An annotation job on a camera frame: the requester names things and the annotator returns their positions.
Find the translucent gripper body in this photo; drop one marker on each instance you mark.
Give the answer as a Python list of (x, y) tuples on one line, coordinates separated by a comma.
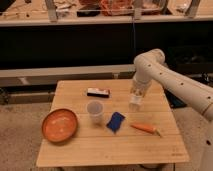
[(139, 89)]

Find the white plastic bottle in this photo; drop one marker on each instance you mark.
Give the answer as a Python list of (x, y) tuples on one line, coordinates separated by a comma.
[(135, 102)]

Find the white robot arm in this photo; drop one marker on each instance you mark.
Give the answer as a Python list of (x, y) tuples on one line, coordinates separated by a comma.
[(150, 66)]

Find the orange ceramic bowl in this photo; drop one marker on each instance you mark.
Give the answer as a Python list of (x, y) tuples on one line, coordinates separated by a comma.
[(59, 125)]

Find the orange carrot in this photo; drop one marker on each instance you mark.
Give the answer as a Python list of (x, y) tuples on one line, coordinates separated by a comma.
[(145, 127)]

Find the blue sponge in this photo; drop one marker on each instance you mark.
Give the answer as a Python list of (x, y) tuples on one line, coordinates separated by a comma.
[(115, 122)]

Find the black and white box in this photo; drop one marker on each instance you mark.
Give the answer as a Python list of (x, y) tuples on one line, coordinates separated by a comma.
[(96, 92)]

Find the clear plastic cup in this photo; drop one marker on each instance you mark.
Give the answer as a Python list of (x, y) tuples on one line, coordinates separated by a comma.
[(95, 111)]

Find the wooden table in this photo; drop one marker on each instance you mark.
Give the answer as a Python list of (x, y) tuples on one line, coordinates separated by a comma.
[(97, 145)]

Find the cluttered upper workbench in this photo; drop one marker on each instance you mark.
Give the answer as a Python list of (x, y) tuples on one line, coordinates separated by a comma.
[(82, 12)]

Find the long metal shelf rail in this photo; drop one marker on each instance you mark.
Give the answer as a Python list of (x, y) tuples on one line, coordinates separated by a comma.
[(45, 76)]

